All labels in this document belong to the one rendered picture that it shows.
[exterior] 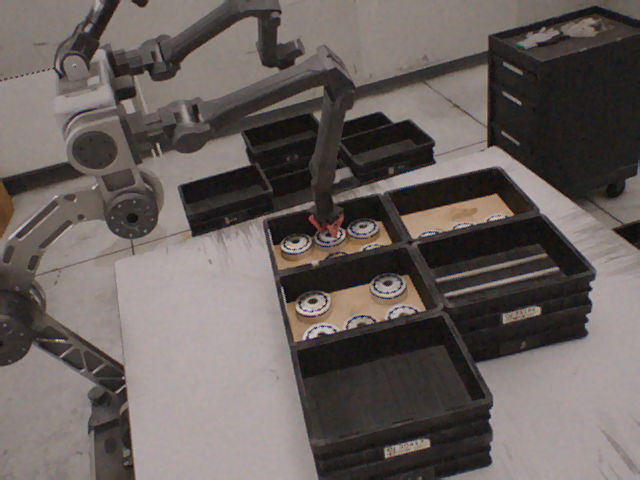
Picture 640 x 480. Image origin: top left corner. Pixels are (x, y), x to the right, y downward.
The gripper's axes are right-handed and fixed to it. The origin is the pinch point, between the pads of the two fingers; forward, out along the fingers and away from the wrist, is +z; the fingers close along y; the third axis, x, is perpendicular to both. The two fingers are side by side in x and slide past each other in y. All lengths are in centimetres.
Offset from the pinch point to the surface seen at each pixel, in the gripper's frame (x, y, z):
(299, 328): 35.1, -17.4, 3.8
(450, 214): -31.6, -25.1, 4.1
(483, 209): -39, -33, 4
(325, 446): 65, -53, -6
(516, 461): 32, -79, 17
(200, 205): -27, 109, 39
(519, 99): -151, 9, 21
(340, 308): 22.9, -22.2, 3.8
